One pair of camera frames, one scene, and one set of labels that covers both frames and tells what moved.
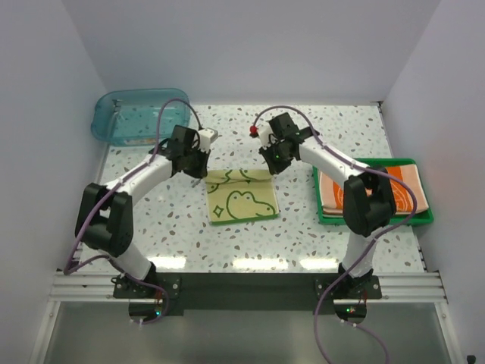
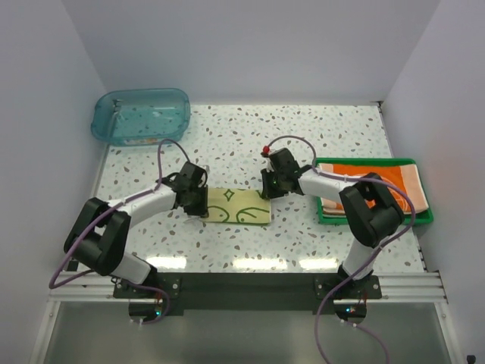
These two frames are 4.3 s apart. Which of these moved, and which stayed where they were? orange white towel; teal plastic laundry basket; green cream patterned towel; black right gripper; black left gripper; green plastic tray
Moved: black right gripper; black left gripper; green cream patterned towel
Stayed: orange white towel; teal plastic laundry basket; green plastic tray
